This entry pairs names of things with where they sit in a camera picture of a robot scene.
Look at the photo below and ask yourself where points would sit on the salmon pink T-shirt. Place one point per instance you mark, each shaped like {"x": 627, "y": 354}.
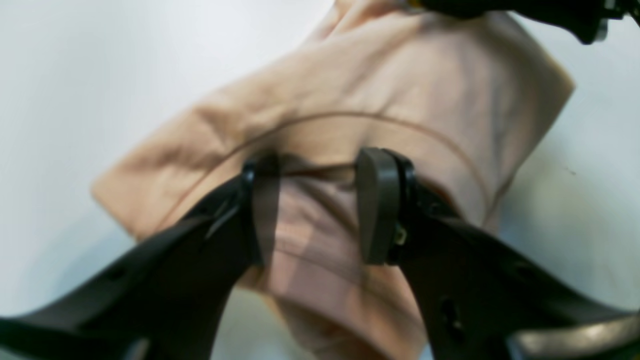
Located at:
{"x": 466, "y": 101}

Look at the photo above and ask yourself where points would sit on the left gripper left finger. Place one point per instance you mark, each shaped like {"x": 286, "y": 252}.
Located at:
{"x": 164, "y": 298}

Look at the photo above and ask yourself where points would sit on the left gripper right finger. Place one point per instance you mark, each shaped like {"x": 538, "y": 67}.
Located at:
{"x": 478, "y": 298}

